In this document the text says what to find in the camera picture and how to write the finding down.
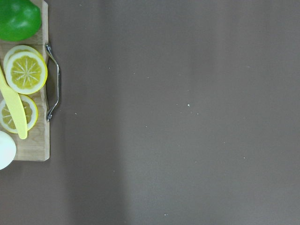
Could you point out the wooden cutting board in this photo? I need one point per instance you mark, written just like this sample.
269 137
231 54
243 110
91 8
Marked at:
36 147

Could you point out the lower lemon slice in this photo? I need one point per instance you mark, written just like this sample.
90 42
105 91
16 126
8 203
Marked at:
30 109

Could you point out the lemon slice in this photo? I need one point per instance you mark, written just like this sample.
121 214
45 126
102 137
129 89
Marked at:
30 109
25 69

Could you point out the upper lemon slice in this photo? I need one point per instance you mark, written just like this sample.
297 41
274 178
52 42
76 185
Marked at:
25 69

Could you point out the yellow plastic knife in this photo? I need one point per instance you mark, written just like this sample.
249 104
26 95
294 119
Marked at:
15 106

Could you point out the white toy bun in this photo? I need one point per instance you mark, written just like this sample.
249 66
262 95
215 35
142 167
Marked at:
7 150

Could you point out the green toy lime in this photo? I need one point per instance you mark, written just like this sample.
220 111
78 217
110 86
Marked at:
19 20

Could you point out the metal board handle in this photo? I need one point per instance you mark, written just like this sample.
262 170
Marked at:
49 52

